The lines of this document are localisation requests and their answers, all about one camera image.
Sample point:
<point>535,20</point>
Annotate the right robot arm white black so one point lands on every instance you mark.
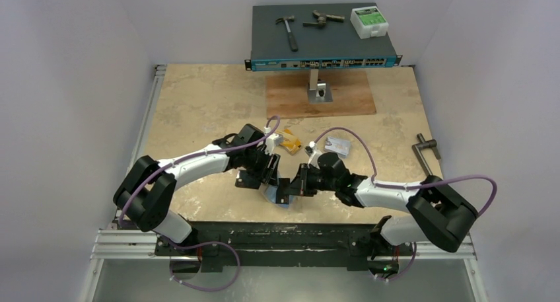
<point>435,211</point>

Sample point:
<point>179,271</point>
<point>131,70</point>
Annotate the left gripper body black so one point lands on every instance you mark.
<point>256,162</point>

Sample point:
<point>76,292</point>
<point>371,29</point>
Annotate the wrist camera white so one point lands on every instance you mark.
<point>272,141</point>
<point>313,152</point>

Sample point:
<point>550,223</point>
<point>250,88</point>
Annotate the white green box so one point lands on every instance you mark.
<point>369,22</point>

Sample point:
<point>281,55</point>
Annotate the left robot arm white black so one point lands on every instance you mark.
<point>145,194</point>

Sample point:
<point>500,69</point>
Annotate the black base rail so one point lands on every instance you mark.
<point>353,246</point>

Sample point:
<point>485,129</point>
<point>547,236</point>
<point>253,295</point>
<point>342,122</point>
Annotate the hammer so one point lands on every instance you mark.
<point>290,36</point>

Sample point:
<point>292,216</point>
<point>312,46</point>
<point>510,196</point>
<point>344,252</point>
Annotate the blue network switch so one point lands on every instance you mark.
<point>335,46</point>

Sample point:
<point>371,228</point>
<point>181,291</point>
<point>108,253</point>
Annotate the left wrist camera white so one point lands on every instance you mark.
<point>272,141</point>

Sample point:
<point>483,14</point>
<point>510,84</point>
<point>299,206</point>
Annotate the aluminium frame rail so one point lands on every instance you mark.
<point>187,106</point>

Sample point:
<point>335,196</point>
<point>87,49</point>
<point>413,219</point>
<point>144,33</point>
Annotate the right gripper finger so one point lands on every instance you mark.
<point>286,191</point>
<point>302,176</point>

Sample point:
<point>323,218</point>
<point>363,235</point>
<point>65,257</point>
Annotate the metal clamp tool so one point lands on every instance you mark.
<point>322,19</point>

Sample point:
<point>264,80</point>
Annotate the wooden board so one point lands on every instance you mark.
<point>335,93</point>

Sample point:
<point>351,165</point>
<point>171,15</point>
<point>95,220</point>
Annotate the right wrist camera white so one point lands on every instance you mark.
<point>313,152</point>

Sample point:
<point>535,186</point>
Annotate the metal stand post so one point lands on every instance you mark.
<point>319,91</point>

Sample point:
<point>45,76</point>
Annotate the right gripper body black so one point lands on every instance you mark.
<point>302,180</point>

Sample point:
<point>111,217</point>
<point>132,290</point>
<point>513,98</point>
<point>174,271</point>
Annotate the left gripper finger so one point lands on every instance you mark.
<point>249,181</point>
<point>273,171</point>

